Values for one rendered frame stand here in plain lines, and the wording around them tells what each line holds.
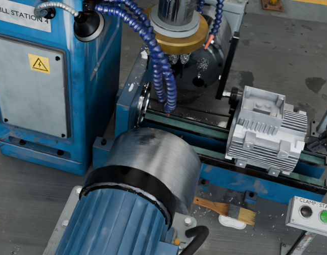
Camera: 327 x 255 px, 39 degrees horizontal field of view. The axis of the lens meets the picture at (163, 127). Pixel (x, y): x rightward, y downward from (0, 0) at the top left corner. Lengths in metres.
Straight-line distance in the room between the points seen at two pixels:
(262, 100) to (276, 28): 0.92
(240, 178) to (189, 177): 0.37
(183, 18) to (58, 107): 0.41
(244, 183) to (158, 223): 0.71
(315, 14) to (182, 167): 3.03
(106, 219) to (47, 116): 0.60
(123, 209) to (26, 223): 0.67
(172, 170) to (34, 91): 0.43
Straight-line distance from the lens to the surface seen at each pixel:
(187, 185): 1.12
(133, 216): 0.79
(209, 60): 1.52
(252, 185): 1.50
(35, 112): 1.33
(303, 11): 4.01
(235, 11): 1.67
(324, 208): 1.25
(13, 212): 1.45
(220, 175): 1.48
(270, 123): 1.31
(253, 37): 2.15
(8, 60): 1.23
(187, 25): 1.16
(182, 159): 1.13
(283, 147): 1.33
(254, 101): 1.35
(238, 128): 1.31
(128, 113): 1.24
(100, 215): 0.79
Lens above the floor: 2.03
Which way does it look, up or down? 48 degrees down
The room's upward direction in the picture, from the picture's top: 10 degrees clockwise
